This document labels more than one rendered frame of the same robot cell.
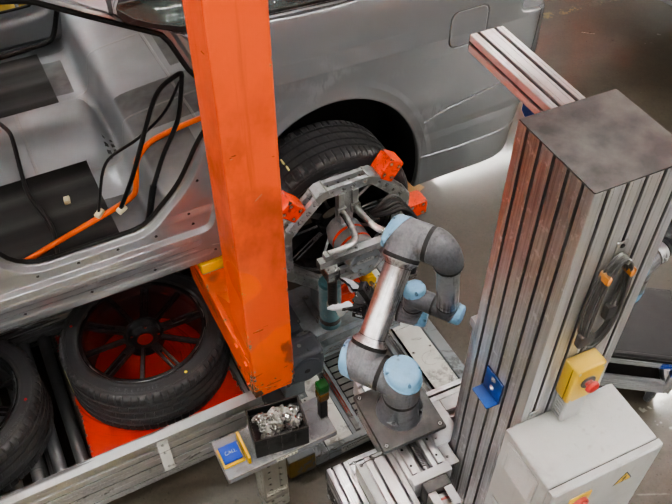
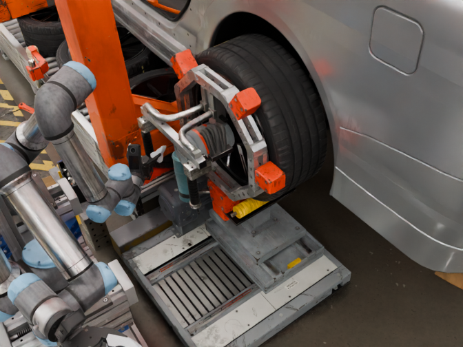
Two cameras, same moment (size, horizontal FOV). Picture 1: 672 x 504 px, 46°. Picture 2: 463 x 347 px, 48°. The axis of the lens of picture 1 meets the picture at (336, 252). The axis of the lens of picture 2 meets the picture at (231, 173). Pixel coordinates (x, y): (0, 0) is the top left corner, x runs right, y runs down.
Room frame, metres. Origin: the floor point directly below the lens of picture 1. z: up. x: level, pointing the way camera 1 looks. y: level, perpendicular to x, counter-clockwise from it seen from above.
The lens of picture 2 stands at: (2.01, -1.65, 2.19)
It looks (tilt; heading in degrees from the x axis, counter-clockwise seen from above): 44 degrees down; 85
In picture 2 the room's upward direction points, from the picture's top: 4 degrees counter-clockwise
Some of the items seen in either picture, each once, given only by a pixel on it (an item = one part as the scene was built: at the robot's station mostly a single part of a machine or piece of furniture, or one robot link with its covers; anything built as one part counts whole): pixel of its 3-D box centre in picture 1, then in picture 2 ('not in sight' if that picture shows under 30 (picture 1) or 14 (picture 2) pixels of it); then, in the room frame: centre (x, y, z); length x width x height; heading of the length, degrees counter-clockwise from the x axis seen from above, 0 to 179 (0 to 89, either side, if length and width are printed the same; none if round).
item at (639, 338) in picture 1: (628, 342); not in sight; (2.10, -1.31, 0.17); 0.43 x 0.36 x 0.34; 172
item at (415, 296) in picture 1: (418, 298); (118, 183); (1.74, -0.29, 0.91); 0.11 x 0.08 x 0.11; 61
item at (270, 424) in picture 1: (277, 425); (79, 177); (1.47, 0.21, 0.51); 0.20 x 0.14 x 0.13; 108
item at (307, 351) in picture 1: (286, 343); (202, 198); (2.03, 0.21, 0.26); 0.42 x 0.18 x 0.35; 27
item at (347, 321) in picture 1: (325, 290); (255, 206); (2.28, 0.05, 0.32); 0.40 x 0.30 x 0.28; 117
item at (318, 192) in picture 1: (343, 231); (218, 135); (2.13, -0.03, 0.85); 0.54 x 0.07 x 0.54; 117
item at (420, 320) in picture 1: (412, 313); (126, 199); (1.75, -0.27, 0.81); 0.11 x 0.08 x 0.09; 72
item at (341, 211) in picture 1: (335, 226); (173, 99); (1.97, 0.00, 1.03); 0.19 x 0.18 x 0.11; 27
